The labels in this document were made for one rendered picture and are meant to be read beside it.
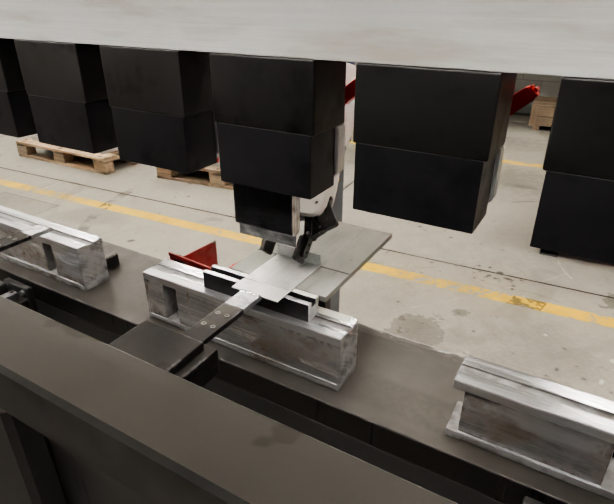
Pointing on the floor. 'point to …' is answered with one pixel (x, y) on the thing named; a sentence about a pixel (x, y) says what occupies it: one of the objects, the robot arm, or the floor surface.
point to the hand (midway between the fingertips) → (284, 246)
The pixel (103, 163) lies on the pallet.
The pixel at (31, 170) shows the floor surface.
